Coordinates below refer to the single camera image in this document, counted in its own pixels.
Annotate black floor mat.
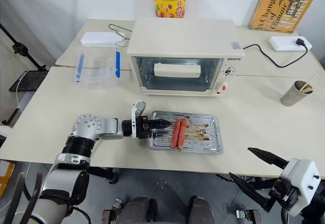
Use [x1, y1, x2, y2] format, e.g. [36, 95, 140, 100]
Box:
[9, 70, 49, 93]

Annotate yellow climate book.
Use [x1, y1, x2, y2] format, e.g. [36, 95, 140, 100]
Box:
[248, 0, 314, 34]

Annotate white floor cable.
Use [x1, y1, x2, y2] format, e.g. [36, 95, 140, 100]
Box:
[14, 70, 29, 113]

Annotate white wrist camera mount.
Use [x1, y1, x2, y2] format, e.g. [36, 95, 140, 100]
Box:
[130, 101, 147, 139]
[280, 158, 321, 217]

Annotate black tripod stand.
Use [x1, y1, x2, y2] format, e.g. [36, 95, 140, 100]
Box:
[0, 22, 49, 73]

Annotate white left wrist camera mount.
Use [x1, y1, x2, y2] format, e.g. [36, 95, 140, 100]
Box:
[130, 101, 147, 139]

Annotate long wooden stick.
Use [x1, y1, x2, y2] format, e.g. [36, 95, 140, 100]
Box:
[300, 73, 318, 92]

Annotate black oven power cable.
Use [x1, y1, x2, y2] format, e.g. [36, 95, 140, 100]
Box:
[242, 38, 309, 69]

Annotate white plastic box lid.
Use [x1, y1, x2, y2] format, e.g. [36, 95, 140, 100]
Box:
[80, 31, 129, 48]

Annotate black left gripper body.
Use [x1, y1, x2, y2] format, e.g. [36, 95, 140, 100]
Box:
[135, 115, 153, 139]

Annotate large cream oven knob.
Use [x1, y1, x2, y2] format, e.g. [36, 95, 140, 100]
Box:
[215, 80, 231, 95]

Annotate white power strip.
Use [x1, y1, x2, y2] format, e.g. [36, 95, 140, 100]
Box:
[269, 36, 313, 52]

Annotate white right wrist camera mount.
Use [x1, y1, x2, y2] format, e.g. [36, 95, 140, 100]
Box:
[280, 158, 321, 217]

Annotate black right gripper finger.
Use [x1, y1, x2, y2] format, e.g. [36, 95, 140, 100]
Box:
[229, 172, 273, 211]
[247, 147, 289, 170]

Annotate grey metal cup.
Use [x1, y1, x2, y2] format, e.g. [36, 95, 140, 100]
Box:
[280, 80, 316, 108]

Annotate metal baking tray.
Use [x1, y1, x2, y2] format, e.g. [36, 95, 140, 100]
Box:
[148, 110, 224, 155]

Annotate thin wire hanger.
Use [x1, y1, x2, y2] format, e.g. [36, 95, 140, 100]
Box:
[108, 23, 134, 48]

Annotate clear plastic box blue clips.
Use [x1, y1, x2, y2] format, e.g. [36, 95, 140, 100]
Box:
[76, 51, 121, 91]

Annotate dark rounded shape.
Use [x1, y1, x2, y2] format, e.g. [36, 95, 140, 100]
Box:
[123, 196, 157, 224]
[188, 196, 217, 224]

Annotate red sausage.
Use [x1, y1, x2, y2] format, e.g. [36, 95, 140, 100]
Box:
[171, 119, 181, 149]
[177, 119, 189, 151]

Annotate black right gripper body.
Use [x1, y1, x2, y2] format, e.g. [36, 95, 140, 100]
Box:
[264, 179, 302, 212]

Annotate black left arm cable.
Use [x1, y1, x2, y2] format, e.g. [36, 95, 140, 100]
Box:
[7, 171, 44, 224]

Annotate cream toaster oven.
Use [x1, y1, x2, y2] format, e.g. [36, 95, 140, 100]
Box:
[126, 17, 246, 98]

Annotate glass oven door with handle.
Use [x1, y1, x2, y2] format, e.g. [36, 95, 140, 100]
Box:
[131, 55, 224, 94]

